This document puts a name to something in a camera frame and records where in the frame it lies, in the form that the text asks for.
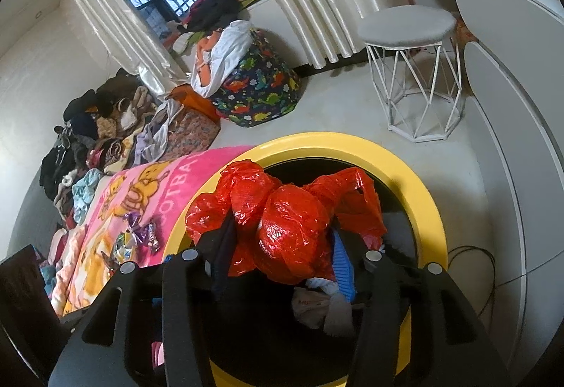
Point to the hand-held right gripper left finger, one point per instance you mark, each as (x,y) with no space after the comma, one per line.
(222,255)

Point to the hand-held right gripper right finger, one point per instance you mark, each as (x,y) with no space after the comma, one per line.
(346,277)

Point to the red plastic bag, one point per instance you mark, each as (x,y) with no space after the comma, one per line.
(282,219)

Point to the purple foil wrapper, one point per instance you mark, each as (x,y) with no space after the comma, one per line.
(136,226)

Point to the black bin with yellow rim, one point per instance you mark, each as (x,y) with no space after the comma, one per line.
(409,202)

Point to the colourful snack packet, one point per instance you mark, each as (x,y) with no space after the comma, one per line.
(123,248)

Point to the pale pink fleece cloth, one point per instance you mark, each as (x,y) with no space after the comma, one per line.
(66,268)

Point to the pink printed blanket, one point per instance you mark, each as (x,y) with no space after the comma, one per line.
(150,188)

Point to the light blue cloth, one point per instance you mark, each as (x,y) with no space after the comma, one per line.
(86,193)

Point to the floral patterned bag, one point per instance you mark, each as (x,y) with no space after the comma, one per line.
(194,136)

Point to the dinosaur print bag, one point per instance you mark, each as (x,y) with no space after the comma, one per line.
(260,92)

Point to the pile of clothes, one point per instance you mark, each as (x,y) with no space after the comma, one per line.
(101,136)

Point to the white and orange cloth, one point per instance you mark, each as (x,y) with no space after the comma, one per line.
(220,56)

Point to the white dressing table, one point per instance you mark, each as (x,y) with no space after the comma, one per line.
(506,105)

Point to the clothes heap on windowsill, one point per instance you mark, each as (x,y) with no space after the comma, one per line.
(211,8)

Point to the narrow cream curtain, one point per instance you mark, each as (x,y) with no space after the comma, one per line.
(114,21)

